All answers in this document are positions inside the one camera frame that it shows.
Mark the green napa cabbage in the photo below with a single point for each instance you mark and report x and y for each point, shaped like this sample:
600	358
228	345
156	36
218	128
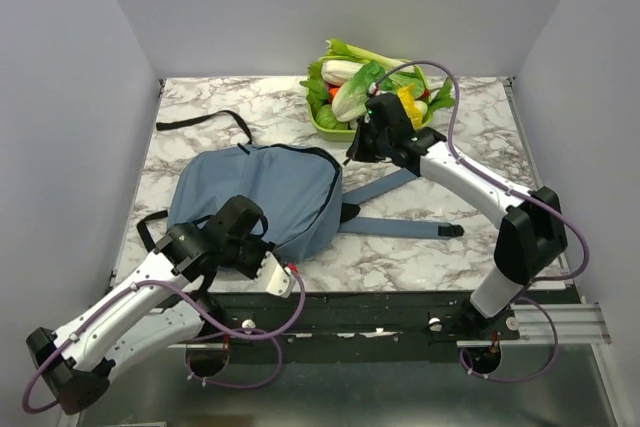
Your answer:
349	102

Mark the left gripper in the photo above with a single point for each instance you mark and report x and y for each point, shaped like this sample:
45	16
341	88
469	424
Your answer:
262	247

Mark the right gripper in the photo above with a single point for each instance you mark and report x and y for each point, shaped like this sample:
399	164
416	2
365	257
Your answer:
358	149

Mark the green vegetable tray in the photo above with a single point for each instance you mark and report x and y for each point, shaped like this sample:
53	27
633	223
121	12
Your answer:
317	95

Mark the blue student backpack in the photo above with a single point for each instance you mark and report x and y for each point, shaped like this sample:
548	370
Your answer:
300	191

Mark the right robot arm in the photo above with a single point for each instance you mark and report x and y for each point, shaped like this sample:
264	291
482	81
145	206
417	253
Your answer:
530	236

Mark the celery stalk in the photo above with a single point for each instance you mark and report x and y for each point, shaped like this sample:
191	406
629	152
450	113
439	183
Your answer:
339	50

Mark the green bok choy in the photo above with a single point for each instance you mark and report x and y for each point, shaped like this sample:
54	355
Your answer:
326	119

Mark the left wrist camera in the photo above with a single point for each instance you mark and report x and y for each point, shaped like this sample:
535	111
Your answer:
273	278

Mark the orange carrot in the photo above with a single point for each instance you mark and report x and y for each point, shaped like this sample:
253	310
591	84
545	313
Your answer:
332	93

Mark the spinach bunch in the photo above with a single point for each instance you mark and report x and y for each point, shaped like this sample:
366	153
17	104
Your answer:
443	98

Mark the yellow napa cabbage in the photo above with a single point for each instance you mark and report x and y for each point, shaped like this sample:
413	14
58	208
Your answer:
416	110

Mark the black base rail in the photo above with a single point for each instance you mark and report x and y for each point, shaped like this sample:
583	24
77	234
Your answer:
367	327

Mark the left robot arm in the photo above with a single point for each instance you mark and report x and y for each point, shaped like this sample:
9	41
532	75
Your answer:
76	359

